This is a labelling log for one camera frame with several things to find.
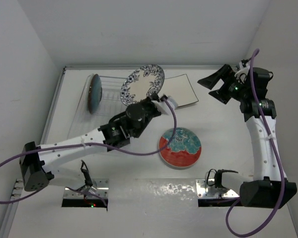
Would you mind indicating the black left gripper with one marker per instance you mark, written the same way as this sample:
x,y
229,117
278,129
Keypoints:
x,y
147,101

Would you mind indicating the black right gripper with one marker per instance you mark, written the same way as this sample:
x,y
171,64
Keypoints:
x,y
210,81

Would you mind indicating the blue white floral plate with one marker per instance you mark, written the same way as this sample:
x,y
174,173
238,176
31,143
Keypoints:
x,y
141,83

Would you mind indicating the square cream plate black rim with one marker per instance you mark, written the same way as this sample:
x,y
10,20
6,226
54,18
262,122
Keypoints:
x,y
180,89

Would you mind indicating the teal blossom plate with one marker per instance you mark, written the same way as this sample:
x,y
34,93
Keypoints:
x,y
94,94

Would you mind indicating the red teal floral plate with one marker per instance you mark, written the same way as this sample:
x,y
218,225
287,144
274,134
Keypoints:
x,y
183,151

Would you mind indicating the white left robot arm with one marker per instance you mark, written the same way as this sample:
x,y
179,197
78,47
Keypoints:
x,y
40,165

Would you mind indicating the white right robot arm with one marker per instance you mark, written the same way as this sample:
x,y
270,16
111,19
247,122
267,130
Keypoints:
x,y
269,187

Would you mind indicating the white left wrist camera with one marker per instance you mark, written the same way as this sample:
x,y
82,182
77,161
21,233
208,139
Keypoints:
x,y
167,105

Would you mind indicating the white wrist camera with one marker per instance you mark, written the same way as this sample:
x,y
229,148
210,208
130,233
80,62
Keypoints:
x,y
243,68
167,105

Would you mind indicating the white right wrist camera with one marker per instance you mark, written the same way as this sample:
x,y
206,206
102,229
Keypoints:
x,y
243,68

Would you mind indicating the clear wire dish rack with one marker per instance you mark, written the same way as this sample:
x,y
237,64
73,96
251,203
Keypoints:
x,y
99,106

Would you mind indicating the aluminium table frame rail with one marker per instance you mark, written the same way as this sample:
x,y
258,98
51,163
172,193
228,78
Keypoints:
x,y
133,193

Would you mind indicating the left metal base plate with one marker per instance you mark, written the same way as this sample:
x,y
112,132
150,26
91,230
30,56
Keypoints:
x,y
99,189

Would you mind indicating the metal base plate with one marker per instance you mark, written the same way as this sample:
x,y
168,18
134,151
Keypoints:
x,y
99,189
206,190

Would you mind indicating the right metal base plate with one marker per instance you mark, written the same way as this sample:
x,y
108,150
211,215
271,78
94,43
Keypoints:
x,y
206,190

